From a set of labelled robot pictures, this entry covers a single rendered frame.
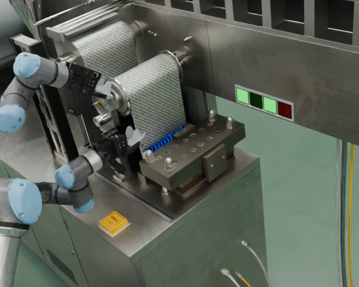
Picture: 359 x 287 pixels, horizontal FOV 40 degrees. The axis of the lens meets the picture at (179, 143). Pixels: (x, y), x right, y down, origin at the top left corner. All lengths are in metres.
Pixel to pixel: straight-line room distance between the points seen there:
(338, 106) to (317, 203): 1.59
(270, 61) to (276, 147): 1.96
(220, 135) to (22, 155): 0.91
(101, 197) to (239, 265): 0.67
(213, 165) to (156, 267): 0.41
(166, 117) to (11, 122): 0.65
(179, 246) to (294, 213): 1.34
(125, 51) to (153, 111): 0.29
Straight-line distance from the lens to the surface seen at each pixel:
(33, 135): 2.40
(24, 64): 1.50
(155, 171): 1.72
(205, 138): 1.83
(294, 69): 1.57
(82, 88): 1.62
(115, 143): 1.69
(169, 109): 1.85
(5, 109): 1.43
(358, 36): 1.42
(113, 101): 1.74
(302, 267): 2.72
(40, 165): 2.16
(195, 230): 1.80
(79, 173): 1.64
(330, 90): 1.53
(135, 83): 1.73
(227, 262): 2.07
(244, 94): 1.75
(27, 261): 3.11
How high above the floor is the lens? 2.05
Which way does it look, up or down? 34 degrees down
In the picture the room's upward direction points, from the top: 10 degrees counter-clockwise
